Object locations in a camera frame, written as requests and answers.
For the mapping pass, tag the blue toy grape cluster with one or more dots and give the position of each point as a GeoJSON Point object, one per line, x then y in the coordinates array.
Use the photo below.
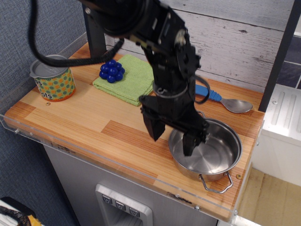
{"type": "Point", "coordinates": [112, 71]}

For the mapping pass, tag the green folded towel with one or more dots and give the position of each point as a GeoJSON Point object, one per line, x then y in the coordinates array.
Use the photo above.
{"type": "Point", "coordinates": [137, 81]}

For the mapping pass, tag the dark right shelf post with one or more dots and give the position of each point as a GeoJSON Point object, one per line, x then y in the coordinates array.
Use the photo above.
{"type": "Point", "coordinates": [281, 54]}

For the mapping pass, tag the dark left shelf post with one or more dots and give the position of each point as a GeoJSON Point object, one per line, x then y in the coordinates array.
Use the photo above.
{"type": "Point", "coordinates": [95, 36]}

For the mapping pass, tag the toy fridge dispenser panel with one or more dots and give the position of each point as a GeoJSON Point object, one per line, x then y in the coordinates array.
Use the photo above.
{"type": "Point", "coordinates": [120, 210]}

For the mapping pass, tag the patterned tin can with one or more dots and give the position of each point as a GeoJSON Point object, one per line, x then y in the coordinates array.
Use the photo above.
{"type": "Point", "coordinates": [54, 83]}

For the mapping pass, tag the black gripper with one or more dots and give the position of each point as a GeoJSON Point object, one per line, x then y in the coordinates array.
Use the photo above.
{"type": "Point", "coordinates": [178, 113]}

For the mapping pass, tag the stainless steel pot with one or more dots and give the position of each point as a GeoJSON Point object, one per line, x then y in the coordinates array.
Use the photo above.
{"type": "Point", "coordinates": [210, 161]}

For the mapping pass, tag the yellow black object corner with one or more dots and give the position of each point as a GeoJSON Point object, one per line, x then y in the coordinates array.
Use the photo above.
{"type": "Point", "coordinates": [14, 213]}

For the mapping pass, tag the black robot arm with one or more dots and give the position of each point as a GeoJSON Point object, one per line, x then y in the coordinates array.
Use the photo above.
{"type": "Point", "coordinates": [164, 38]}

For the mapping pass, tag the blue handled metal spoon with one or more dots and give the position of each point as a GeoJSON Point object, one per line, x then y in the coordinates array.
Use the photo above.
{"type": "Point", "coordinates": [233, 105]}

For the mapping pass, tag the dark shelf post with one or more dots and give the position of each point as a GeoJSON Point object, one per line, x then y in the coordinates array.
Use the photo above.
{"type": "Point", "coordinates": [281, 54]}
{"type": "Point", "coordinates": [95, 36]}

